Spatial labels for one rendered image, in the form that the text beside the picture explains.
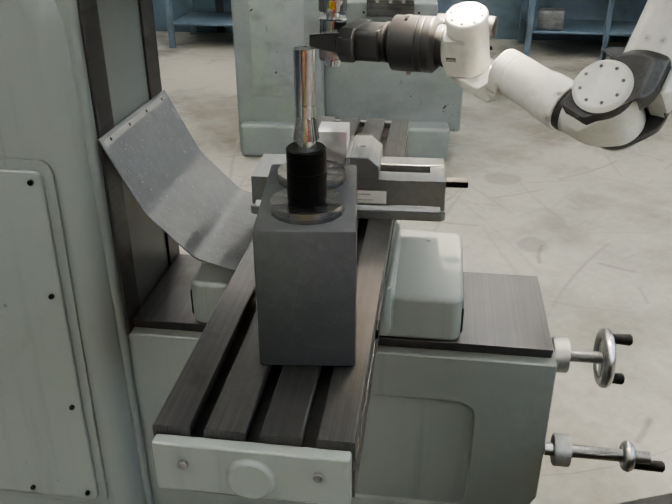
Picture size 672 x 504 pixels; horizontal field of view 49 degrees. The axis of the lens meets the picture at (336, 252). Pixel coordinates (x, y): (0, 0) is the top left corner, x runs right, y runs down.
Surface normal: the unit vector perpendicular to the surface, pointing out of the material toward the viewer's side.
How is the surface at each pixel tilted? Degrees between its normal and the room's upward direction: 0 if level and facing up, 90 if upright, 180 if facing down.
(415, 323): 90
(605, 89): 50
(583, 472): 0
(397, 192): 90
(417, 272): 0
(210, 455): 90
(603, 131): 134
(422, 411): 90
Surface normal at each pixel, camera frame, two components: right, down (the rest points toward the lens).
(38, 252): -0.14, 0.43
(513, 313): 0.00, -0.89
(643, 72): -0.49, -0.31
